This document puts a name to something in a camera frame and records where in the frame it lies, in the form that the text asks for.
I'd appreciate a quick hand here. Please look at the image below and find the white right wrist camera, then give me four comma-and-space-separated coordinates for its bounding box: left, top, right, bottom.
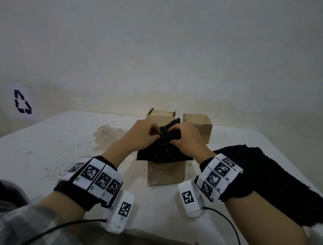
178, 181, 206, 218

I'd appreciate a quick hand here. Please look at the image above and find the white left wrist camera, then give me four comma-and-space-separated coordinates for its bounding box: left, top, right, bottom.
103, 191, 136, 234

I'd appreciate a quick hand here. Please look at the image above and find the black and white wall marker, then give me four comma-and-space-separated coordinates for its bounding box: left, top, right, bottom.
14, 90, 33, 114

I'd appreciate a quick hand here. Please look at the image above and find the paper box with white lid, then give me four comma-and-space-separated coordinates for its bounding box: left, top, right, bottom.
182, 113, 213, 144

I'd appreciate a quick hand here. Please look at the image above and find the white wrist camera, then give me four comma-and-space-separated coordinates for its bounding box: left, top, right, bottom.
178, 181, 206, 218
103, 191, 136, 234

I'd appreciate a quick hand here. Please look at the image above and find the person's right hand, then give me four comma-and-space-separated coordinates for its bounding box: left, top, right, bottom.
168, 123, 216, 165

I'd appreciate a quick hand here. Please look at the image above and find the black bubble wrap sheet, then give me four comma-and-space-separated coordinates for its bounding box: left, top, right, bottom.
137, 118, 194, 164

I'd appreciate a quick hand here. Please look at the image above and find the black right camera cable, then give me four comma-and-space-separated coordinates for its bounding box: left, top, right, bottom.
203, 207, 242, 245

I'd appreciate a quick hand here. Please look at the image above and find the black camera cable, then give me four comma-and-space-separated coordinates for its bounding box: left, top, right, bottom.
203, 207, 242, 245
23, 218, 108, 245

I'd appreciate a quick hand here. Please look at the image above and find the left wrist marker band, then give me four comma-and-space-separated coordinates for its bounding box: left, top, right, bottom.
53, 155, 123, 211

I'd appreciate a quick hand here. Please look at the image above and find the person's left hand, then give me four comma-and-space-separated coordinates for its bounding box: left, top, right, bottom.
102, 118, 162, 168

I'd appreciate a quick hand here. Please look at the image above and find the pile of black bubble wrap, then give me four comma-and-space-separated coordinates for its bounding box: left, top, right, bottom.
213, 144, 323, 227

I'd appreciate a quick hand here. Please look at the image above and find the paper box with tall flap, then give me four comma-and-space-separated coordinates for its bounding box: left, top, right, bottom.
147, 160, 187, 187

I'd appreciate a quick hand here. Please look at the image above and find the person's left forearm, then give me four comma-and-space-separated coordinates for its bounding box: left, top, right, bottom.
0, 190, 87, 245

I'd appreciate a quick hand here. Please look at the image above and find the paper box with notched rim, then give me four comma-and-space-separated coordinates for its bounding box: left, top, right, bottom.
146, 108, 176, 127

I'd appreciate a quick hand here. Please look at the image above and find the black left camera cable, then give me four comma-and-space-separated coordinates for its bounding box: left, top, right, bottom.
23, 218, 108, 245

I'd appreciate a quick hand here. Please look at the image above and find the person's right forearm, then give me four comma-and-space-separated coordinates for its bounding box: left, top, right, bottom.
223, 190, 311, 245

